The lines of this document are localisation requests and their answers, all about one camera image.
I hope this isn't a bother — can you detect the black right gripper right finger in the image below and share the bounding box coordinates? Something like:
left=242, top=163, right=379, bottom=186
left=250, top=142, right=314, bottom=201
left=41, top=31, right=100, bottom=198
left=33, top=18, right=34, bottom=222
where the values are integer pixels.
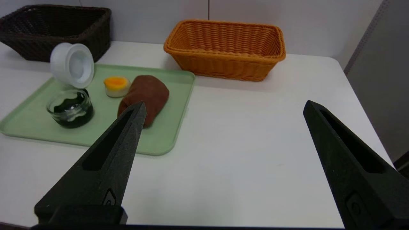
left=303, top=100, right=409, bottom=230

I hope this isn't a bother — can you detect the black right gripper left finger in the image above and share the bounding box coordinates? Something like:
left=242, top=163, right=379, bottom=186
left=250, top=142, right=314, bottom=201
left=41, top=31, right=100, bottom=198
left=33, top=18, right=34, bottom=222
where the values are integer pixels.
left=34, top=101, right=147, bottom=225

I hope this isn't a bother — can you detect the glass cup with black base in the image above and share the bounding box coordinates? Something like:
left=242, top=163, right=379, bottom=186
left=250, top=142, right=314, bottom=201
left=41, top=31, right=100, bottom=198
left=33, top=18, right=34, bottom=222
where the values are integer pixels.
left=46, top=89, right=94, bottom=129

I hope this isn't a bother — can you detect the yellow-topped egg tart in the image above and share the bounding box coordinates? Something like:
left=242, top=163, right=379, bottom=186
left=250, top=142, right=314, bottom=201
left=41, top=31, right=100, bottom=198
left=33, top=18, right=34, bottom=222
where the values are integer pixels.
left=103, top=76, right=131, bottom=98

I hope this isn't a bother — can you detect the brown towel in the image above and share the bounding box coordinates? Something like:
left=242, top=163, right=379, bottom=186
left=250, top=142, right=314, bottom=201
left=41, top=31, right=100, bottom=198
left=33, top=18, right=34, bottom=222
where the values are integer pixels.
left=117, top=75, right=170, bottom=129

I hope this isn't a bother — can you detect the white plastic spool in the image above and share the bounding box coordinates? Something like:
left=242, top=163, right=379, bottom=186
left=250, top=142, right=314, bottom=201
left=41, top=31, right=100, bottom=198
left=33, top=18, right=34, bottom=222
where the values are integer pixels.
left=50, top=42, right=95, bottom=89

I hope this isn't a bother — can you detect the dark brown wicker basket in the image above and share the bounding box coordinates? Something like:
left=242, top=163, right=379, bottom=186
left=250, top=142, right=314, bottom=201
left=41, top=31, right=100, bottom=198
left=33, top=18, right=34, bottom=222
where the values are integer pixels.
left=0, top=4, right=112, bottom=63

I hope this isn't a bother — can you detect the orange wicker basket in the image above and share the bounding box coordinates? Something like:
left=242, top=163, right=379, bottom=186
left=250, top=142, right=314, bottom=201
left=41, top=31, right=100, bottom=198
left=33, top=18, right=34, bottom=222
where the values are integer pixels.
left=163, top=19, right=287, bottom=82

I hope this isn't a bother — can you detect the light green plastic tray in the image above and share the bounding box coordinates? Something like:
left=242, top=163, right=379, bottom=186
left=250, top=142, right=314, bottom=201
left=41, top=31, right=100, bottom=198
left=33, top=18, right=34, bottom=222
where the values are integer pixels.
left=0, top=64, right=196, bottom=156

